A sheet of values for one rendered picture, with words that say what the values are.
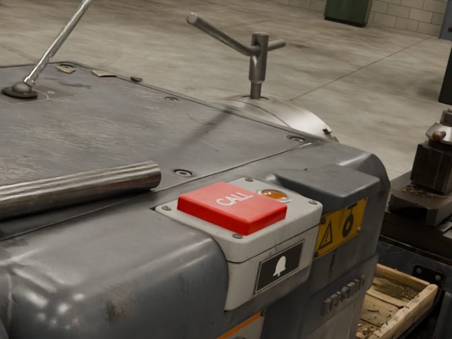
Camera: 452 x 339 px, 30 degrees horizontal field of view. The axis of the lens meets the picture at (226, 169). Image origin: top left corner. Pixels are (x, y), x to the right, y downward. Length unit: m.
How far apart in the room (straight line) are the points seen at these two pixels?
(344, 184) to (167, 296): 0.27
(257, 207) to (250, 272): 0.05
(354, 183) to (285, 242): 0.15
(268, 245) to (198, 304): 0.08
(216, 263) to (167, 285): 0.06
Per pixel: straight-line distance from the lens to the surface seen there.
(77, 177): 0.58
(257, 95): 1.11
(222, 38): 0.96
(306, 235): 0.66
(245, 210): 0.59
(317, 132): 1.08
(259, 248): 0.59
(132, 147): 0.74
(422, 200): 1.60
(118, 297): 0.49
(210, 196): 0.61
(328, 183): 0.74
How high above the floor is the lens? 1.46
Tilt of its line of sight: 17 degrees down
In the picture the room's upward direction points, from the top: 10 degrees clockwise
